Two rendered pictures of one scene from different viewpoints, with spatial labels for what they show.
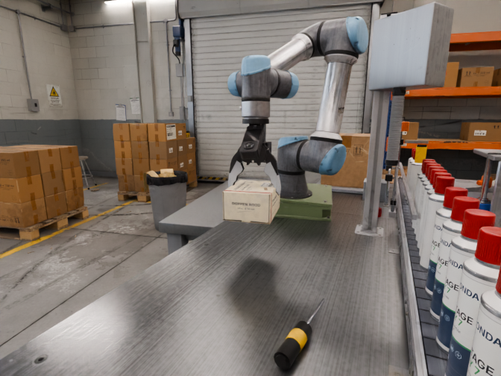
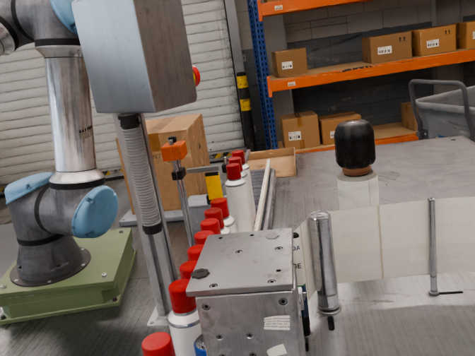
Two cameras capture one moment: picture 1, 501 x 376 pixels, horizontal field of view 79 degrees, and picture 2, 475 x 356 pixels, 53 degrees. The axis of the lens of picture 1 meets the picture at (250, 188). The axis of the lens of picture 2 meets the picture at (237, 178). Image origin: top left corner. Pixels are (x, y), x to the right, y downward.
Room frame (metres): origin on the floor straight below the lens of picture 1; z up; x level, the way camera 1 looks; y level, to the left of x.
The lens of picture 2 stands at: (0.06, -0.35, 1.38)
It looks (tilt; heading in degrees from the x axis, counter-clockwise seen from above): 17 degrees down; 345
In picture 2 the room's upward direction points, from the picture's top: 9 degrees counter-clockwise
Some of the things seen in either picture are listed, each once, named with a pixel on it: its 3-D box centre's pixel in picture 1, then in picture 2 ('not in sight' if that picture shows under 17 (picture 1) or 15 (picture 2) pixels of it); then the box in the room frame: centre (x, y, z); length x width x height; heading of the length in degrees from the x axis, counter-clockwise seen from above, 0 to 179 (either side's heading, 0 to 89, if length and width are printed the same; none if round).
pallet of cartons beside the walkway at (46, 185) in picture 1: (13, 186); not in sight; (3.38, 2.70, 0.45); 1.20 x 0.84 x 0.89; 78
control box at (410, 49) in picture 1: (408, 52); (136, 51); (0.90, -0.44, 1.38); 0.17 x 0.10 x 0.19; 31
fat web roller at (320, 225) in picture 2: not in sight; (324, 263); (0.76, -0.67, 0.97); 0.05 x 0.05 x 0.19
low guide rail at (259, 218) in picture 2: not in sight; (260, 215); (1.21, -0.71, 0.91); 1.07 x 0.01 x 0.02; 156
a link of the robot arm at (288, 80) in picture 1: (274, 83); not in sight; (0.91, -0.07, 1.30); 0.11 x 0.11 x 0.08; 47
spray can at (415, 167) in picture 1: (417, 178); (238, 203); (1.13, -0.63, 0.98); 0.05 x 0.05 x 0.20
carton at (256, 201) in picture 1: (253, 199); not in sight; (0.80, -0.01, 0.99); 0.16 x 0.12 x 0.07; 166
